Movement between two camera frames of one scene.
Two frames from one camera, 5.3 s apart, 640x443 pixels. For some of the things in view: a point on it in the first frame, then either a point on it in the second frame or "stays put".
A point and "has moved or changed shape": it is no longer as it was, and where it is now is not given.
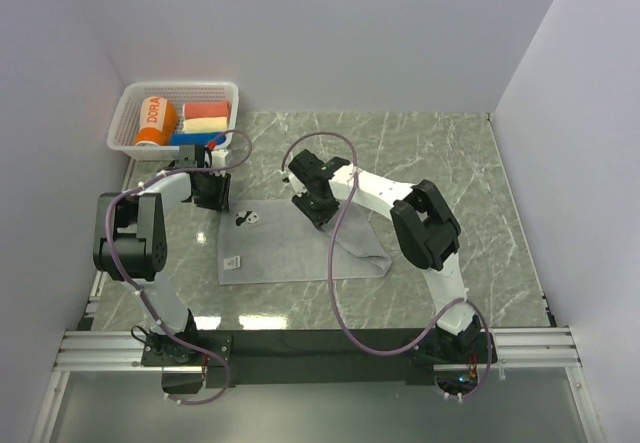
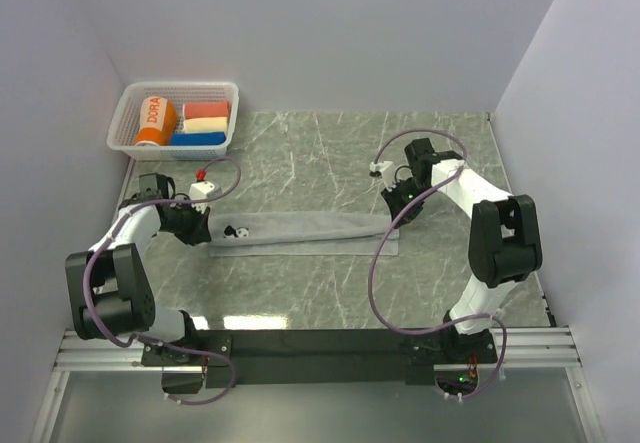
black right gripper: x=317 y=218 to x=390 y=195
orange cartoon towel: x=158 y=122 stays put
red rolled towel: x=205 y=110 stays put
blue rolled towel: x=196 y=139 stays put
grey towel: x=262 y=240 has moved or changed shape
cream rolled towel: x=209 y=124 stays put
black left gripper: x=221 y=201 to x=199 y=232
